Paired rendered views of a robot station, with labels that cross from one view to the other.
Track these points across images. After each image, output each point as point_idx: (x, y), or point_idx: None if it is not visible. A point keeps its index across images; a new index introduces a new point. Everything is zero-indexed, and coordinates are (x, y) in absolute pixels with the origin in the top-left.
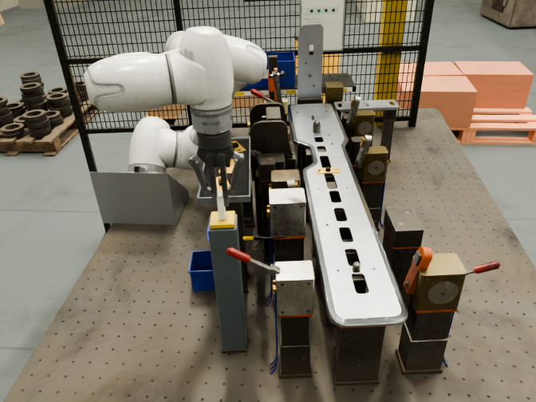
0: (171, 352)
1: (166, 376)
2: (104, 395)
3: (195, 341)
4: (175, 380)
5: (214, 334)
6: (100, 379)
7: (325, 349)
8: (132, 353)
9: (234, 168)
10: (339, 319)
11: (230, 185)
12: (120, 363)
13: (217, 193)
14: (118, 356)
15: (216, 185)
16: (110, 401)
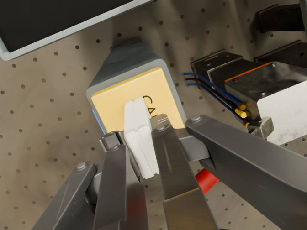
0: (63, 98)
1: (77, 127)
2: (30, 167)
3: (82, 72)
4: (91, 128)
5: (99, 54)
6: (11, 154)
7: (241, 30)
8: (18, 115)
9: (276, 212)
10: None
11: (193, 134)
12: (15, 131)
13: (133, 154)
14: (6, 123)
15: (131, 167)
16: (41, 171)
